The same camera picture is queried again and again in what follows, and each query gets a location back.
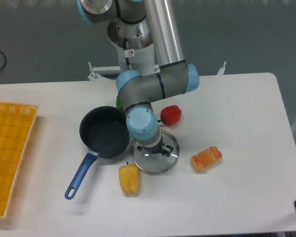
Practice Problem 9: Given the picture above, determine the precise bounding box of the green toy bell pepper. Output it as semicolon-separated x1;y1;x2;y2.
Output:
115;95;125;113

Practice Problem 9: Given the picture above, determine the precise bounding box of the dark saucepan with blue handle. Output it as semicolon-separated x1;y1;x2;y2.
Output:
65;106;130;200

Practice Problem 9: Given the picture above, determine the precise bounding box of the glass lid with blue knob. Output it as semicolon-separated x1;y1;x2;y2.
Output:
131;130;180;175

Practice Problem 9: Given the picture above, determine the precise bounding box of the orange toy salmon sushi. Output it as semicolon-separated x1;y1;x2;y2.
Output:
190;146;222;173

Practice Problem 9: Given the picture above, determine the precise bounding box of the yellow toy bell pepper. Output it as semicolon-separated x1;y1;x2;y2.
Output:
118;162;141;195

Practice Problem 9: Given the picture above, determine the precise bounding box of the white bracket at table edge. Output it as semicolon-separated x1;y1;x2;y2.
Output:
217;61;227;76

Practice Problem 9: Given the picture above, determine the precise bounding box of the yellow plastic basket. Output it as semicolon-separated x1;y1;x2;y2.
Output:
0;101;38;219

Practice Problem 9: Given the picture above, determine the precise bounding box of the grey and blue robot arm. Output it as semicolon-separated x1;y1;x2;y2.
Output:
77;0;199;156

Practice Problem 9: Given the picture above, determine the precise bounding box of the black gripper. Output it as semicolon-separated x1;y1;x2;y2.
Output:
136;141;174;157

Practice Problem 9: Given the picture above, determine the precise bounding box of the red toy bell pepper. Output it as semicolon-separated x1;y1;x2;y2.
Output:
158;105;182;126

